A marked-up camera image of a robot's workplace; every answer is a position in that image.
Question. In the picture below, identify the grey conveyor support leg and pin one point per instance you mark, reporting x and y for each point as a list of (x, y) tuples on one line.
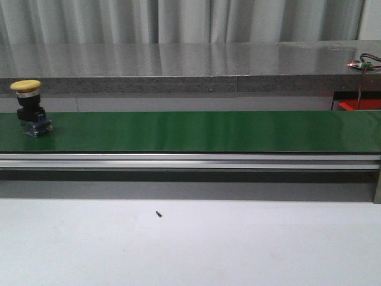
[(377, 191)]

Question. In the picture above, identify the aluminium conveyor side rail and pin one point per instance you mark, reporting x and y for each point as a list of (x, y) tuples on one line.
[(192, 161)]

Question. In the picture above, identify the grey stone counter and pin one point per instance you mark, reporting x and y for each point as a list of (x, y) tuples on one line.
[(125, 68)]

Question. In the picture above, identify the small green circuit board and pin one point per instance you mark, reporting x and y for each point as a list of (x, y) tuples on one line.
[(357, 64)]

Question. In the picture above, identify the red plastic bin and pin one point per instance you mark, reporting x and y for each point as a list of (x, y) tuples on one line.
[(367, 104)]

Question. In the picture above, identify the green conveyor belt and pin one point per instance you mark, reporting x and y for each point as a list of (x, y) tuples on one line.
[(201, 131)]

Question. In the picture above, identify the grey curtain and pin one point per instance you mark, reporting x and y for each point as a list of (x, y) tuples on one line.
[(48, 22)]

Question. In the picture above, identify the yellow mushroom push button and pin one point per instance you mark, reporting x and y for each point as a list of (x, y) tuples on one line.
[(31, 115)]

